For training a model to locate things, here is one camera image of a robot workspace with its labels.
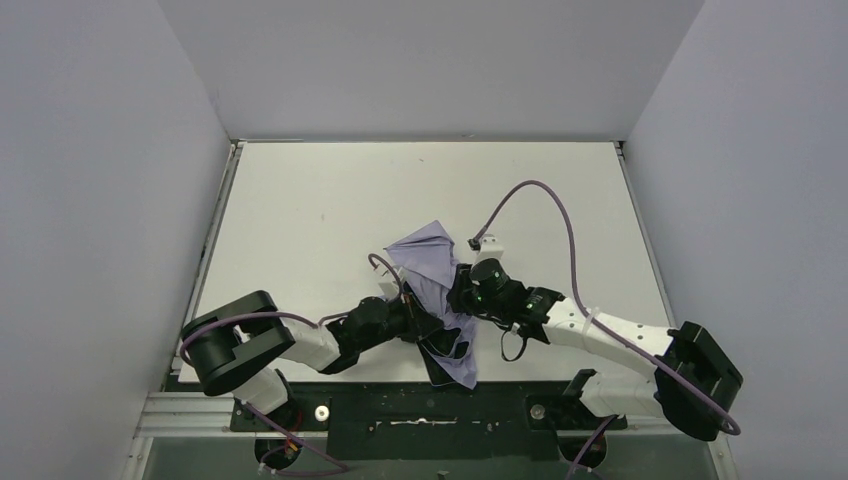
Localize lavender folding umbrella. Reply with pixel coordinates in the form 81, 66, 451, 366
385, 220, 478, 390

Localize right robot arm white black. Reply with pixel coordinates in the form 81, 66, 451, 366
447, 258, 743, 441

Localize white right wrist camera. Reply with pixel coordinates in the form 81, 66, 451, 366
468, 234, 504, 265

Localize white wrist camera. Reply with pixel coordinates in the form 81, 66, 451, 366
373, 262, 402, 300
468, 234, 504, 265

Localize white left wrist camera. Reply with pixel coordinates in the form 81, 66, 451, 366
373, 262, 402, 300

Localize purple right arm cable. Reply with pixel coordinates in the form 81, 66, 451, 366
466, 180, 742, 480

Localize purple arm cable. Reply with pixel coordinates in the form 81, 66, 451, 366
178, 252, 407, 477
466, 180, 742, 480

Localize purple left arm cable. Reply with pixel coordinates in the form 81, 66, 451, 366
178, 252, 407, 477

